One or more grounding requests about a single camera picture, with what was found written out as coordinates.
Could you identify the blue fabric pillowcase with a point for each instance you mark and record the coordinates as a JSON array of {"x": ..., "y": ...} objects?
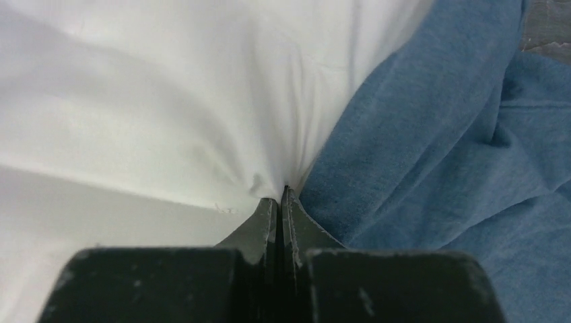
[{"x": 460, "y": 141}]

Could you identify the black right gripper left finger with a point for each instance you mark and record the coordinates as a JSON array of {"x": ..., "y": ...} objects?
[{"x": 230, "y": 282}]

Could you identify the white pillow with yellow side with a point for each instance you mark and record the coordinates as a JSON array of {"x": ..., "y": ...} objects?
[{"x": 162, "y": 123}]

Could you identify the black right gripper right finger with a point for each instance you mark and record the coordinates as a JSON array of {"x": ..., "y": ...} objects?
[{"x": 325, "y": 282}]

